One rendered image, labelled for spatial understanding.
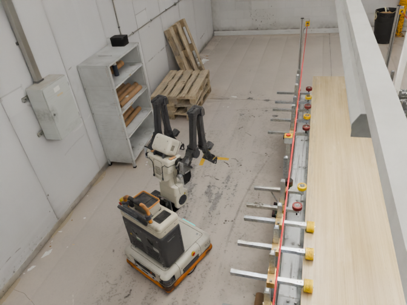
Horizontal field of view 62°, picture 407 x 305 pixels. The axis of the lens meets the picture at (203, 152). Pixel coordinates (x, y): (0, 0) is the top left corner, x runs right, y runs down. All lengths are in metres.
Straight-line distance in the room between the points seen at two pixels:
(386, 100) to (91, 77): 3.94
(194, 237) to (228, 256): 0.42
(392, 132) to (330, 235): 1.91
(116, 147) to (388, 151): 4.44
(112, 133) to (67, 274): 1.93
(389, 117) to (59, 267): 3.68
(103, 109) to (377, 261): 3.58
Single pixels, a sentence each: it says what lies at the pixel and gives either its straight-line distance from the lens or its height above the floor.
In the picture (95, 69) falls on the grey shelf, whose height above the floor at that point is 1.51.
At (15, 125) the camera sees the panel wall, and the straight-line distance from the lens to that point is 3.90.
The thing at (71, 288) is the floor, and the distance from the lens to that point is 3.89.
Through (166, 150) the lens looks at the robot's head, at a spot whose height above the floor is 1.32.
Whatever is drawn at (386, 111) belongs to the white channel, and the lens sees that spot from 0.95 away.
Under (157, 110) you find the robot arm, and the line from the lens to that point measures 3.09.
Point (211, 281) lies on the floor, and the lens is 3.54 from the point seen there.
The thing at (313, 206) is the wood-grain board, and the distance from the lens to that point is 2.92.
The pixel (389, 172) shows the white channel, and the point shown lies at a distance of 0.75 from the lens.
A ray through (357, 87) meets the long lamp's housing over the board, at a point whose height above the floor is 2.38.
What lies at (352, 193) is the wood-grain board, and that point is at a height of 0.90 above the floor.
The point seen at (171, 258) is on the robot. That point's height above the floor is 0.39.
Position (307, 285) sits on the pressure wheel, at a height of 0.97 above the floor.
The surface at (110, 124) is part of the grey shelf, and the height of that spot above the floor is 0.73.
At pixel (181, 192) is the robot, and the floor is 0.82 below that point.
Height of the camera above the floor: 2.90
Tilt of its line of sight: 34 degrees down
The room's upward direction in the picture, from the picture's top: 7 degrees counter-clockwise
